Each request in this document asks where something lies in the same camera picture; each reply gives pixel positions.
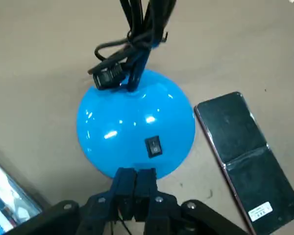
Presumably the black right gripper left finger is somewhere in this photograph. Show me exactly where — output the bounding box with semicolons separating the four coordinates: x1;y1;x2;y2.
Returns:
4;168;137;235

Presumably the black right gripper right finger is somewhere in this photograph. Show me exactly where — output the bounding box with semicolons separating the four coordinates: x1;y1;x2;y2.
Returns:
134;168;250;235

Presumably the blue desk lamp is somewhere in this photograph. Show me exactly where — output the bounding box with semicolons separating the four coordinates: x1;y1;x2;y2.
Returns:
76;48;196;179

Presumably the black folding phone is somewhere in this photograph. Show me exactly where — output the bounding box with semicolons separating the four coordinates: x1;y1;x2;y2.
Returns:
194;92;294;235

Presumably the comic magazine with orange figure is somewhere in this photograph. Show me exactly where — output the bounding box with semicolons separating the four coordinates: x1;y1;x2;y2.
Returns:
0;155;44;233

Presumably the black bundled lamp cable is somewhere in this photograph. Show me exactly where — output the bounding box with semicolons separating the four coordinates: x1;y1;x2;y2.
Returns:
87;0;179;93

